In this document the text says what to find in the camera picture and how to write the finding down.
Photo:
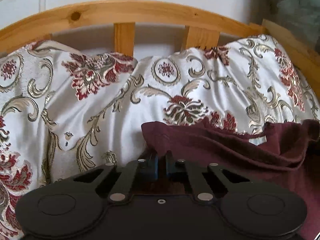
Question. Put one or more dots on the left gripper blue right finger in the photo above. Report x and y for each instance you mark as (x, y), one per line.
(183, 179)

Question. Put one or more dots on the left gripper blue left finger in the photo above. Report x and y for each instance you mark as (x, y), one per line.
(135, 178)

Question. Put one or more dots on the maroon long-sleeve shirt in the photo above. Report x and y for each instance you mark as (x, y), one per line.
(285, 154)

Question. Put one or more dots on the white floral bedspread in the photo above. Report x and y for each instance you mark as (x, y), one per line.
(64, 112)

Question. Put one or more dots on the wooden bed frame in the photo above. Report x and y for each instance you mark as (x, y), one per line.
(202, 28)

